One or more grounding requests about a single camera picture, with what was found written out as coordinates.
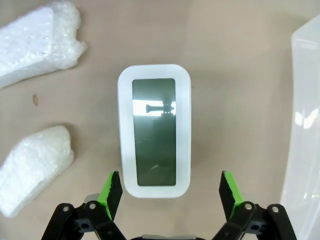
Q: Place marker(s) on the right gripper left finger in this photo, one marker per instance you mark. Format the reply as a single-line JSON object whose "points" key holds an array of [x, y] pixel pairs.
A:
{"points": [[107, 200]]}

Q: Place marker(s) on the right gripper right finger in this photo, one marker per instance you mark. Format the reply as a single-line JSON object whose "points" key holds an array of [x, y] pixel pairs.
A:
{"points": [[232, 200]]}

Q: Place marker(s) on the white unwrapped digital clock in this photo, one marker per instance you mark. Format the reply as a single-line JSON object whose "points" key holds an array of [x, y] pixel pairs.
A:
{"points": [[153, 140]]}

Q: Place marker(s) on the bubble-wrapped clock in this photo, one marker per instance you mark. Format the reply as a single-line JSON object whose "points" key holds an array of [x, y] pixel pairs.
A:
{"points": [[30, 45], [32, 167]]}

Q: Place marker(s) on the clear plastic bin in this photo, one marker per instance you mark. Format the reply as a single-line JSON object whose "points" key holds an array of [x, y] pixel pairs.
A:
{"points": [[305, 125]]}

